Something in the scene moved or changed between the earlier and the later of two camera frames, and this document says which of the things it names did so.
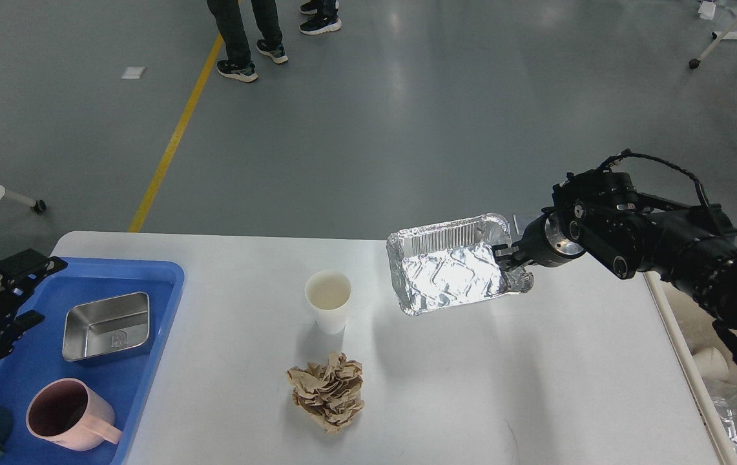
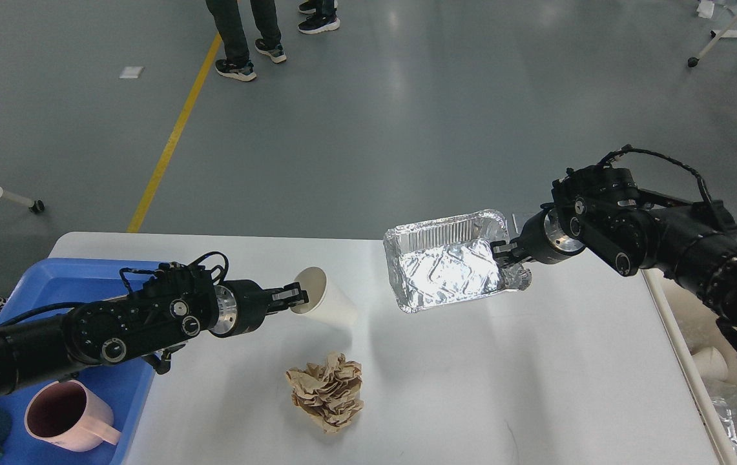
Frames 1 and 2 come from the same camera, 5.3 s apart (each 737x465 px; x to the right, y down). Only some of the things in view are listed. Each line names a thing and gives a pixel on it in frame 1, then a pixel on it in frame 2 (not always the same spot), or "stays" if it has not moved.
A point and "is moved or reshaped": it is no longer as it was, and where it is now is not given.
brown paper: [330, 392] stays
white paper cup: [329, 292] is moved or reshaped
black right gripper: [553, 238] stays
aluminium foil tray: [450, 262] stays
